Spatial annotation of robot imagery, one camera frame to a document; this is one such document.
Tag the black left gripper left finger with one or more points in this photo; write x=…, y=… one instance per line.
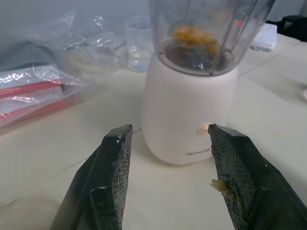
x=103, y=182

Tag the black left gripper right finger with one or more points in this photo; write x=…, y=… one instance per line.
x=251, y=182

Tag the orange food pieces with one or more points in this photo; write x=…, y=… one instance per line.
x=194, y=36

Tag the yellowish-brown food scrap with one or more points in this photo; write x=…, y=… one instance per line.
x=221, y=188

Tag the white blender base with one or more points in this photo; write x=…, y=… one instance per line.
x=182, y=107

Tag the red and white flat package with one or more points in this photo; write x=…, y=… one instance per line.
x=31, y=95

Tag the crinkled clear plastic bag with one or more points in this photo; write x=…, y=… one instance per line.
x=96, y=52

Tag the clear plastic measuring cup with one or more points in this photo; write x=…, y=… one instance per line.
x=139, y=48

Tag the white plastic box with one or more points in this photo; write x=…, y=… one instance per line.
x=265, y=38

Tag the black bag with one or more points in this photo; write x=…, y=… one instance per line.
x=292, y=26

